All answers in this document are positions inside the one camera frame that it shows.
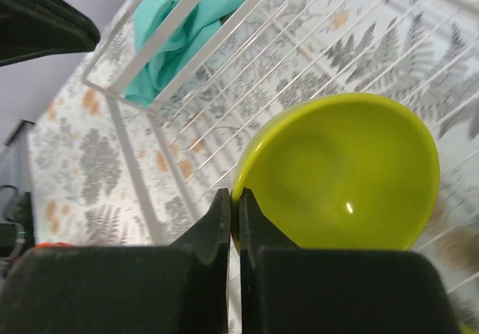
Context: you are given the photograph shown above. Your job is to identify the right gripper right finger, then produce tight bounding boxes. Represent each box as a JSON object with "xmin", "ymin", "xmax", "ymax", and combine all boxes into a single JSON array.
[{"xmin": 238, "ymin": 189, "xmax": 461, "ymax": 333}]

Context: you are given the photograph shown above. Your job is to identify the lime green bowl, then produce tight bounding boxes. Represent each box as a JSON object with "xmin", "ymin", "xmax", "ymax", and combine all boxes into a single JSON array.
[
  {"xmin": 231, "ymin": 93, "xmax": 440, "ymax": 250},
  {"xmin": 459, "ymin": 317, "xmax": 479, "ymax": 334}
]

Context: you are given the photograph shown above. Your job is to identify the white wire dish rack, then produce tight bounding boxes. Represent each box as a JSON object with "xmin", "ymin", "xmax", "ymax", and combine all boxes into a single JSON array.
[{"xmin": 82, "ymin": 0, "xmax": 478, "ymax": 316}]

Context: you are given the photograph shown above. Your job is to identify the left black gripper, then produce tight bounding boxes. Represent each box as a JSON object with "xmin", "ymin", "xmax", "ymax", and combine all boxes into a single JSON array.
[{"xmin": 1, "ymin": 186, "xmax": 35, "ymax": 270}]

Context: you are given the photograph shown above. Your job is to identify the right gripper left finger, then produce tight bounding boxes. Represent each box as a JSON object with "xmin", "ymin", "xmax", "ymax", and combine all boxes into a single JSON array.
[{"xmin": 1, "ymin": 189, "xmax": 231, "ymax": 333}]

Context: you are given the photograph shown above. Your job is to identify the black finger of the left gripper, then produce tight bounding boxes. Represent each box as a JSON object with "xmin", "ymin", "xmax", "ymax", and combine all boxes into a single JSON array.
[{"xmin": 1, "ymin": 0, "xmax": 100, "ymax": 66}]

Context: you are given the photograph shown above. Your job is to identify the floral table mat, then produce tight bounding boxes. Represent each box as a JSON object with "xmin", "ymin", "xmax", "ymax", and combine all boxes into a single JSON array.
[{"xmin": 25, "ymin": 0, "xmax": 479, "ymax": 334}]

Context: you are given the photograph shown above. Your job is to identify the teal cloth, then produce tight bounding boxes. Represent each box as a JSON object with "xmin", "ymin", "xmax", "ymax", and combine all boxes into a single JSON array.
[{"xmin": 126, "ymin": 0, "xmax": 245, "ymax": 107}]

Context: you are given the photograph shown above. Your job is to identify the red orange bowl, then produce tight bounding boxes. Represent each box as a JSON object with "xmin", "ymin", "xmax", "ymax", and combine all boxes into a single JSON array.
[{"xmin": 32, "ymin": 242, "xmax": 71, "ymax": 249}]

